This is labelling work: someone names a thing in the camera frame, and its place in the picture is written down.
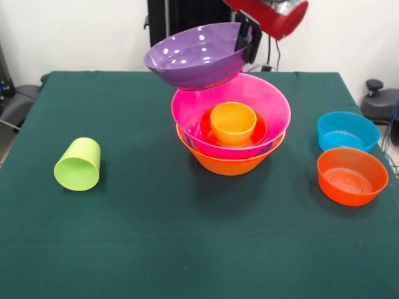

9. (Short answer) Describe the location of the grey floor stand base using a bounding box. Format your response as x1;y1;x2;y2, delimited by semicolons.
0;83;39;131
361;79;399;125

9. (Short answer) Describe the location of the small blue bowl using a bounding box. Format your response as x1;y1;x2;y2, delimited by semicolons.
317;111;381;153

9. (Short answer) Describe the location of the blue cable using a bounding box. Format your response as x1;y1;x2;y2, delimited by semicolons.
382;93;399;175

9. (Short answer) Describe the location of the green cup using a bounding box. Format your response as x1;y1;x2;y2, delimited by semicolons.
53;137;102;192

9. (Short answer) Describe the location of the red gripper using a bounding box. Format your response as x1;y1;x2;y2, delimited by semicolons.
223;0;309;65

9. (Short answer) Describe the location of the large pink bowl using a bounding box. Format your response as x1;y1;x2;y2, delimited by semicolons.
171;73;292;160

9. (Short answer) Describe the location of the large orange bowl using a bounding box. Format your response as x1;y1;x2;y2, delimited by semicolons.
176;123;286;177

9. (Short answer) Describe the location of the orange cup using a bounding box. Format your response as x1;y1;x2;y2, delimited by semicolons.
209;102;258;146

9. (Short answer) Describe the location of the dark green tablecloth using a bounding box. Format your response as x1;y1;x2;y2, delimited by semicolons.
0;71;399;299

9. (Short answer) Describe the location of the black equipment case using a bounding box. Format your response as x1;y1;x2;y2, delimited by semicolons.
0;43;16;98

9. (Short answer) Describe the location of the small red bowl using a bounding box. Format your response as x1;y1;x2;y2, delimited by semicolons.
317;147;389;207
199;107;268;149

